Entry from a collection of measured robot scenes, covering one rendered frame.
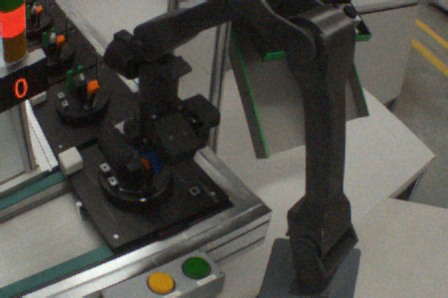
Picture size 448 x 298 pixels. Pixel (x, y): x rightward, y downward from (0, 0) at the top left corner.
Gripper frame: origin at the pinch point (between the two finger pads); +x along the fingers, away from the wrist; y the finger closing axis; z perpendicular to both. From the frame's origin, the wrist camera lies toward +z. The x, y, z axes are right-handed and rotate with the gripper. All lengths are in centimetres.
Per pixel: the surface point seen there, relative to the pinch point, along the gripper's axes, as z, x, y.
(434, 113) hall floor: -43, 109, 222
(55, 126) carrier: -30.6, 11.9, -8.9
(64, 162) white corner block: -17.2, 10.0, -11.7
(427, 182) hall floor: -10, 109, 163
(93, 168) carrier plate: -14.6, 12.1, -6.0
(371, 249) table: 25.6, 23.8, 34.4
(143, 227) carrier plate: 2.1, 12.3, -4.5
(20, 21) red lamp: -17.4, -24.3, -18.0
